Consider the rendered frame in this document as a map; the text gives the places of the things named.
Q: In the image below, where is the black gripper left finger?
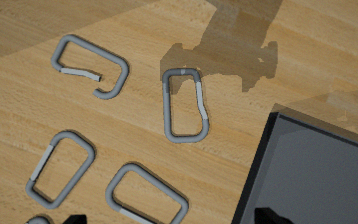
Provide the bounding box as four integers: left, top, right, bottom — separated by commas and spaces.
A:
62, 214, 87, 224

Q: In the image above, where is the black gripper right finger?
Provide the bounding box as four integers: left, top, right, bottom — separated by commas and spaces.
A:
254, 207, 293, 224

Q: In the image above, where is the grey tray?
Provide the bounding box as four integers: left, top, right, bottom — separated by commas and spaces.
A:
231, 112, 358, 224

